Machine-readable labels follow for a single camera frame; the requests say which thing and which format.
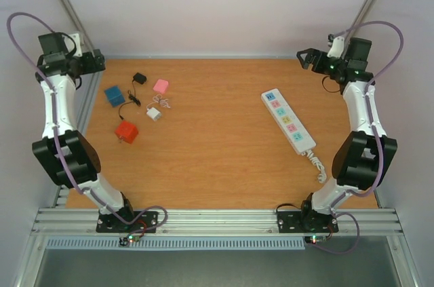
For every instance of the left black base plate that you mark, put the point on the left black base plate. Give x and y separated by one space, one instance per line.
109 223

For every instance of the white charger with pink cable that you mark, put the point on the white charger with pink cable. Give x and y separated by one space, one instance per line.
152 109

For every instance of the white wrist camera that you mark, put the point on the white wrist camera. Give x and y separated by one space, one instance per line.
74 43
336 43

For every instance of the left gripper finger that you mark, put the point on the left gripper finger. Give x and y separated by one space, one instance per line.
97 53
100 63

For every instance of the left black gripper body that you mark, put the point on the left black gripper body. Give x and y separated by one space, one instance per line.
90 67

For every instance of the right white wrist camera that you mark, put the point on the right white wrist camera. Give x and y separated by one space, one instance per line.
336 43

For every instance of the left small circuit board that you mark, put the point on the left small circuit board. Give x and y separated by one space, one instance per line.
129 240

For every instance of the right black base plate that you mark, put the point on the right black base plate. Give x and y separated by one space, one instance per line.
299 222

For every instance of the aluminium front rail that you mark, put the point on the aluminium front rail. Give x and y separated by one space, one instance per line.
64 221

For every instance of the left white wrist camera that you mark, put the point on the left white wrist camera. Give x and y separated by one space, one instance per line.
74 43

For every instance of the white power strip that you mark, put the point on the white power strip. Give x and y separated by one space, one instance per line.
288 122

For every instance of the grey slotted cable duct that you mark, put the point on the grey slotted cable duct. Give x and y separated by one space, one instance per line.
154 243

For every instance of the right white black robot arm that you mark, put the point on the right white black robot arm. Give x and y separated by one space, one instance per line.
362 161

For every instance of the red cube socket adapter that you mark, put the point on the red cube socket adapter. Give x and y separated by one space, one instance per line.
126 132

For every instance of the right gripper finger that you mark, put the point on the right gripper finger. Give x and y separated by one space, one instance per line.
305 59
308 53

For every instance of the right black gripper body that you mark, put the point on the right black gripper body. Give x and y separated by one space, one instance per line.
321 68

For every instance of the blue cube socket adapter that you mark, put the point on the blue cube socket adapter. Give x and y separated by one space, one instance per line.
114 96

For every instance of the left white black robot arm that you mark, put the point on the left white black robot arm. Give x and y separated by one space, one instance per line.
64 153

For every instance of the pink cube socket adapter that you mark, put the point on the pink cube socket adapter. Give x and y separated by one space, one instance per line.
161 86

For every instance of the small circuit board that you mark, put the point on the small circuit board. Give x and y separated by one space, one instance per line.
129 240
315 239

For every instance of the right small circuit board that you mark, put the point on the right small circuit board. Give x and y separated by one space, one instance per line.
315 239

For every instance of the black plug adapter with cable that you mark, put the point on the black plug adapter with cable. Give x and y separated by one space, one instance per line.
140 79

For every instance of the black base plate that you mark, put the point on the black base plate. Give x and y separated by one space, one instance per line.
299 222
109 223

